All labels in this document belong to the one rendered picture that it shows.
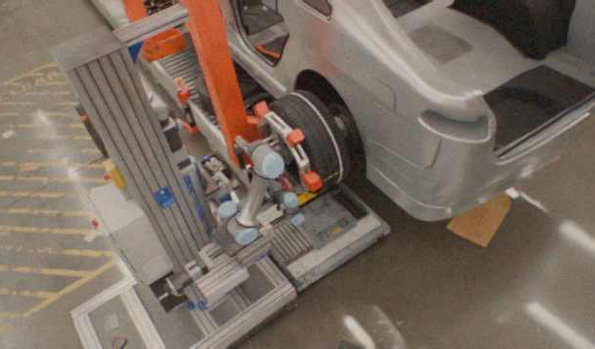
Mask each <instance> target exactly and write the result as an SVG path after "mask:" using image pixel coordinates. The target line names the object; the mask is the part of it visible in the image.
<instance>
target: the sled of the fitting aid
mask: <svg viewBox="0 0 595 349"><path fill-rule="evenodd" d="M343 207H344V206H343ZM344 208H345V207H344ZM345 209H346V208H345ZM346 210H347V209H346ZM347 213H348V214H347V215H345V216H343V217H342V218H340V219H339V220H338V221H336V222H335V223H333V224H331V225H330V226H328V227H327V228H325V229H324V230H323V231H321V232H319V233H318V234H316V235H314V234H313V233H312V232H311V231H310V230H309V228H308V227H307V226H306V225H305V224H304V223H303V222H301V223H300V224H299V225H296V226H297V228H298V229H299V230H300V231H301V232H302V233H303V234H304V236H305V237H306V238H308V239H309V240H310V241H311V243H312V244H313V245H314V247H315V248H316V249H317V251H319V250H320V249H322V248H323V247H325V246H326V245H328V244H330V243H331V242H333V241H334V240H336V239H338V238H340V237H342V236H344V235H345V234H347V233H348V232H350V231H351V230H353V229H355V228H356V227H357V226H358V219H357V218H356V217H355V216H354V215H353V214H351V213H350V212H349V211H348V210H347Z"/></svg>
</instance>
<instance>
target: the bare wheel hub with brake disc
mask: <svg viewBox="0 0 595 349"><path fill-rule="evenodd" d="M328 110H329V112H330V113H331V115H332V116H333V118H334V119H335V120H336V122H337V123H338V127H339V129H340V131H341V133H342V136H343V138H344V141H345V144H346V145H347V147H349V148H351V147H353V146H355V145H356V144H357V143H358V142H359V134H358V129H357V126H356V124H355V122H354V120H353V119H352V117H351V116H350V114H348V112H347V111H346V110H345V109H344V108H343V107H341V106H340V105H338V104H337V103H333V104H331V105H329V106H328Z"/></svg>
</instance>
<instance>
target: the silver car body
mask: <svg viewBox="0 0 595 349"><path fill-rule="evenodd" d="M217 2H218V5H219V9H220V13H221V19H222V23H223V26H224V30H225V34H226V38H227V42H228V46H229V50H230V52H231V56H232V59H233V60H234V61H236V62H237V63H238V64H239V65H240V66H241V67H242V68H243V69H244V71H245V72H246V73H248V74H249V75H250V76H251V77H252V78H253V79H255V80H256V81H257V82H258V83H259V84H260V85H261V86H262V87H263V88H264V89H265V90H267V92H268V93H269V94H270V95H271V96H272V97H275V98H276V99H277V100H278V99H280V98H282V97H286V96H288V95H289V94H291V93H293V82H294V78H295V75H296V73H297V72H298V71H300V70H302V69H305V68H308V69H313V70H314V71H316V72H318V73H319V74H322V75H324V76H325V77H326V78H327V79H328V80H329V81H330V82H331V83H332V84H333V86H334V87H335V88H336V89H337V91H338V93H339V95H340V96H341V97H342V98H343V100H344V101H345V103H346V105H347V106H348V108H349V110H350V112H351V114H352V116H353V118H354V119H355V120H356V123H357V125H358V128H359V130H360V135H361V141H362V144H363V148H364V153H365V159H366V178H368V179H369V180H370V181H371V182H372V183H373V184H374V185H376V186H377V187H378V188H379V189H380V190H383V191H384V192H385V194H386V195H387V196H388V197H390V198H391V199H392V200H393V201H394V202H395V203H396V204H398V205H399V206H400V207H401V208H402V209H403V210H405V211H406V212H407V213H408V214H410V215H412V216H413V217H415V218H418V219H420V220H425V221H436V220H442V219H447V218H451V217H454V216H456V215H459V214H461V213H466V212H468V211H471V210H473V209H475V208H477V207H478V206H481V205H483V204H485V203H487V202H489V201H491V200H492V199H494V198H496V197H498V196H499V195H500V194H502V193H503V192H505V191H507V190H510V189H511V188H513V187H515V186H516V185H518V184H519V183H521V182H522V181H523V180H524V179H526V178H527V177H529V176H530V175H532V174H534V173H535V172H537V171H538V170H539V169H541V168H543V167H544V166H545V165H547V164H548V163H550V162H551V161H552V160H554V159H555V158H557V157H558V156H560V155H561V154H563V153H564V152H566V151H567V150H568V149H569V148H570V147H572V146H573V145H575V144H578V143H579V142H581V141H582V140H584V139H585V138H587V137H588V136H589V135H590V134H591V133H592V132H594V131H595V0H217Z"/></svg>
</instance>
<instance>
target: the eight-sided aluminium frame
mask: <svg viewBox="0 0 595 349"><path fill-rule="evenodd" d="M273 120H274V121H273ZM277 123H279V124H280V125H281V126H282V128H283V129H282V128H281V127H280V126H279V125H278V124H277ZM267 124H269V125H270V126H272V128H273V129H274V130H276V131H277V132H278V133H279V134H280V135H281V137H282V138H283V139H284V141H285V143H286V144H287V145H288V147H289V148H290V150H291V154H292V155H293V157H294V159H295V161H296V163H297V166H298V172H299V177H300V183H301V185H300V184H298V183H297V182H296V181H295V180H294V179H293V177H292V176H291V174H290V173H289V172H288V171H287V170H286V169H283V171H282V173H281V174H279V175H278V176H279V178H281V180H282V181H283V182H284V183H285V184H286V185H287V186H288V187H289V188H290V189H291V190H292V192H293V193H295V194H297V193H302V192H303V193H304V192H306V191H308V190H310V189H309V188H308V187H307V186H306V185H305V184H304V181H303V176H304V175H306V174H308V173H310V172H311V169H310V163H309V160H308V158H307V157H306V155H305V153H304V152H303V150H302V148H301V146H300V144H299V143H298V144H296V145H295V147H296V149H297V152H298V154H299V155H300V157H301V159H299V157H298V155H297V153H296V151H295V149H294V147H291V146H290V144H289V143H288V142H287V140H286V138H287V136H288V134H289V133H291V132H292V129H291V127H290V126H289V125H287V124H286V123H285V122H284V121H283V120H281V119H280V118H279V117H278V116H276V115H275V113H273V112H270V113H268V114H267V115H265V116H263V118H262V119H261V120H259V121H257V127H258V130H259V134H260V138H261V141H263V140H265V139H266V138H268V137H269V132H268V128H267ZM263 128H264V129H265V133H266V138H265V134H264V130H263ZM304 169H305V172H304ZM284 175H286V177H287V178H288V179H289V180H290V181H291V182H290V181H289V180H288V179H287V178H286V177H285V176H284ZM291 183H292V184H293V185H294V186H293V185H292V184H291Z"/></svg>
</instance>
